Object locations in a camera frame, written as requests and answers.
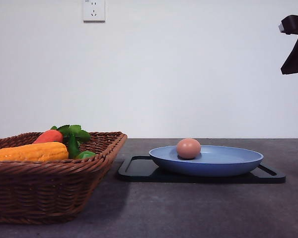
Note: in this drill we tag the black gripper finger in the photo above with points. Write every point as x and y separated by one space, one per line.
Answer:
290 26

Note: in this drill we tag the blue plate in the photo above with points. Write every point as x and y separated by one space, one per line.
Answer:
213 161

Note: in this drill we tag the brown egg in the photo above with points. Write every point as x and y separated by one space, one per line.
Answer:
188 148

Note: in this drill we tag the brown wicker basket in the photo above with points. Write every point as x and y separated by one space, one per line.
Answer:
55 191

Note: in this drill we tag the black rectangular tray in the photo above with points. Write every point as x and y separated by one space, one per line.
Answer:
141 169

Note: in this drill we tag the green toy vegetable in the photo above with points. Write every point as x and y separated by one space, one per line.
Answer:
85 154

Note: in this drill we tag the orange toy carrot with leaves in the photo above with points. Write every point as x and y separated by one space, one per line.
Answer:
71 135

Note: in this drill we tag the yellow toy corn cob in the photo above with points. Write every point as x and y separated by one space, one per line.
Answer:
38 152

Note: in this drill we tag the white wall power socket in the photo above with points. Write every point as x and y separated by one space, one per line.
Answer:
93 11

